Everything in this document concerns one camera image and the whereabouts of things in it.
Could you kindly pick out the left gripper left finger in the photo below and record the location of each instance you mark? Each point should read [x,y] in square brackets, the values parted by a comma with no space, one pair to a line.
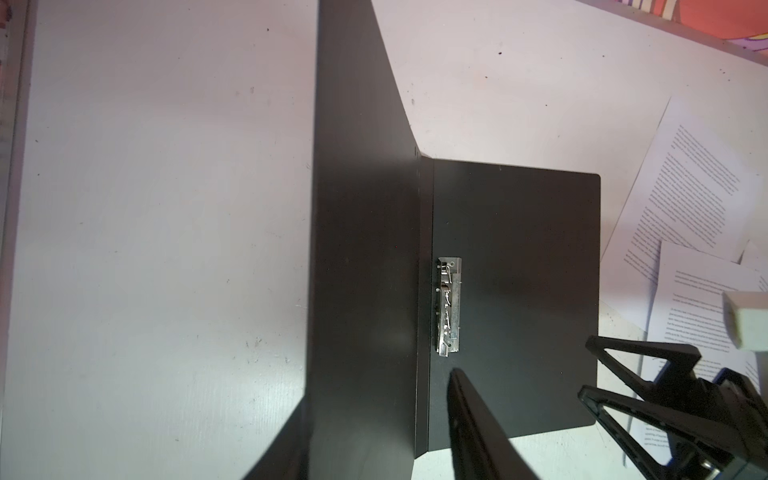
[286,458]

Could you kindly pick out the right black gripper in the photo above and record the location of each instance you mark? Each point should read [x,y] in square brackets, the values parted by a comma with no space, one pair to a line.
[716,430]

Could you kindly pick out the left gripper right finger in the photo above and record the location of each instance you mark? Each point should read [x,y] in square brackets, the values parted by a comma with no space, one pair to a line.
[479,446]

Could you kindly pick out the highlighted printed paper sheet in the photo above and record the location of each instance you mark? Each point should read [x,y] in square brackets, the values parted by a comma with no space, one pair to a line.
[674,293]

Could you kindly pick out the blue file folder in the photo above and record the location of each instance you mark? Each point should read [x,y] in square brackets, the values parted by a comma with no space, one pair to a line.
[383,213]

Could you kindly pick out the metal folder clip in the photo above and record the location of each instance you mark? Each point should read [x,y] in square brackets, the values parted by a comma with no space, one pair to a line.
[448,305]

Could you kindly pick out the far printed paper sheet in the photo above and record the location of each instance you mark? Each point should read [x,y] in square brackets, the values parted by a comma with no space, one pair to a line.
[692,190]

